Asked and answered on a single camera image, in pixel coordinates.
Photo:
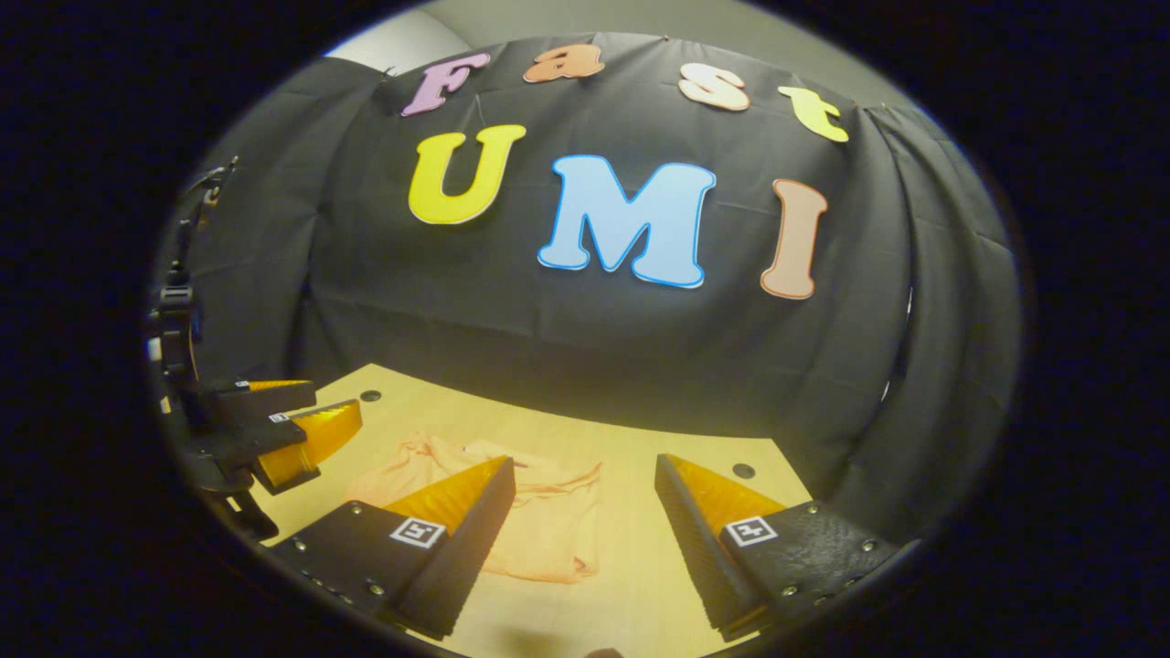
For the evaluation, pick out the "black backdrop cloth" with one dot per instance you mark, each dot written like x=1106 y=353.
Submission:
x=548 y=347

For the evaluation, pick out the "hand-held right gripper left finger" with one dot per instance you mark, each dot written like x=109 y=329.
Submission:
x=471 y=557

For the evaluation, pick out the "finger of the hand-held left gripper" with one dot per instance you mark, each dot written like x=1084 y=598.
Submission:
x=265 y=399
x=311 y=439

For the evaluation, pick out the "orange collared T-shirt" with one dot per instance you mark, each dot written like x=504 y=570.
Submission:
x=548 y=530

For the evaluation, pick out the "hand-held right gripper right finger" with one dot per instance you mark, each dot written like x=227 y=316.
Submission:
x=699 y=557

